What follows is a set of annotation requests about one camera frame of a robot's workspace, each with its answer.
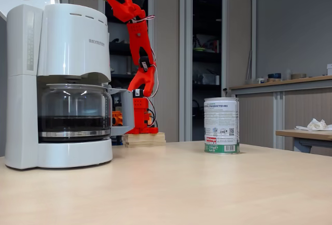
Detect white green coffee tin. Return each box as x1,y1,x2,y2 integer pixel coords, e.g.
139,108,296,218
204,97,241,155

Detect white coffee maker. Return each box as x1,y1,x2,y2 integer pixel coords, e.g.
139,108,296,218
0,0,114,170

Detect grey tambour door cabinet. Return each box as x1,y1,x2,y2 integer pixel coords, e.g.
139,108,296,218
62,0,186,143
185,0,257,149

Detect orange plastic clamp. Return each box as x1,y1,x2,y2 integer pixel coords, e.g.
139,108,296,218
112,110,124,126

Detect wooden base block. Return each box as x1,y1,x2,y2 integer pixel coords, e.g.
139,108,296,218
121,131,167,148

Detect grey leaning rod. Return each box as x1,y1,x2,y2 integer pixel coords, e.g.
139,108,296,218
245,50,253,80

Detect low grey sideboard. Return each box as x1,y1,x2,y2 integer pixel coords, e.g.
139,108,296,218
229,75,332,156

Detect small wooden table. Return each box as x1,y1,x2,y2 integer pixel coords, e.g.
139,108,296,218
275,129,332,156

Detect crumpled white cloth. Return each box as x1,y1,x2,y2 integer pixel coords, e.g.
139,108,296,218
295,118,332,132

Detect white servo wire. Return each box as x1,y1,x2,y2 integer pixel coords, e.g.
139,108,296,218
129,15,156,25

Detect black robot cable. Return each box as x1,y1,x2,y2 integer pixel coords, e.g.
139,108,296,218
147,102,159,128

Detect glass carafe with grey handle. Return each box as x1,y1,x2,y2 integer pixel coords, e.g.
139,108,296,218
37,83,135,143

